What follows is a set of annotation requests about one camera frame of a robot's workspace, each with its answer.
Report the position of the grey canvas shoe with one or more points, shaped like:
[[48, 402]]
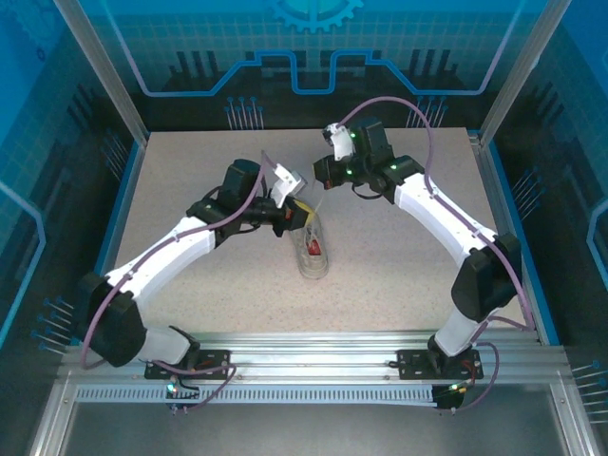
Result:
[[313, 261]]

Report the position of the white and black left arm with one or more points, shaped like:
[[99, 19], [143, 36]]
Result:
[[157, 256]]

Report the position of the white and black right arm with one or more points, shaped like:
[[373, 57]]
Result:
[[442, 214]]

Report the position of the blue printed back panel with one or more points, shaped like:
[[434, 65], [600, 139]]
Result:
[[304, 47]]

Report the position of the blue printed side panel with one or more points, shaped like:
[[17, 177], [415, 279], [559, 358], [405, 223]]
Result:
[[28, 142], [579, 142]]

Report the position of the grey metal bottom tray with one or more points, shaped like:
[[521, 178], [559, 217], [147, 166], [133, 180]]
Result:
[[309, 427]]

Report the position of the small electronics board with LED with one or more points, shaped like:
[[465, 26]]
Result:
[[451, 392], [173, 389]]

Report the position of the aluminium side rail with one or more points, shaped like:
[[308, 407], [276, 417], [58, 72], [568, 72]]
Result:
[[128, 199], [489, 190]]

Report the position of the aluminium frame rail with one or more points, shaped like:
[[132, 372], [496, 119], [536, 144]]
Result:
[[309, 351]]

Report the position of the aluminium frame post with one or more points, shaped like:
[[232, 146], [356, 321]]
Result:
[[522, 71], [102, 71]]

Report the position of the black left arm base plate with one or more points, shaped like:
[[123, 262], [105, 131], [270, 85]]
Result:
[[216, 361]]

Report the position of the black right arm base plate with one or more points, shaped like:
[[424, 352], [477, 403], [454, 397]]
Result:
[[411, 366]]

